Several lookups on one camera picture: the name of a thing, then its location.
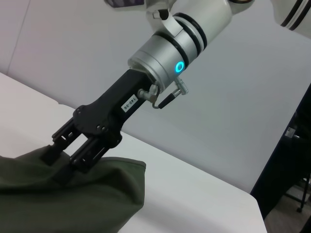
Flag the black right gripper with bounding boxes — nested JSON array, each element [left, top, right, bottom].
[[40, 69, 159, 187]]

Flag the black stand legs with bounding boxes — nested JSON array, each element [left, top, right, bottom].
[[295, 169, 311, 214]]

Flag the right arm silver cable connector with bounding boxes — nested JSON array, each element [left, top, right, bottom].
[[137, 77, 190, 110]]

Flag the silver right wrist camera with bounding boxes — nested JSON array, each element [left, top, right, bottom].
[[104, 0, 146, 9]]

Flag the dark green t-shirt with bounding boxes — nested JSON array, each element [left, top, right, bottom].
[[0, 145, 147, 233]]

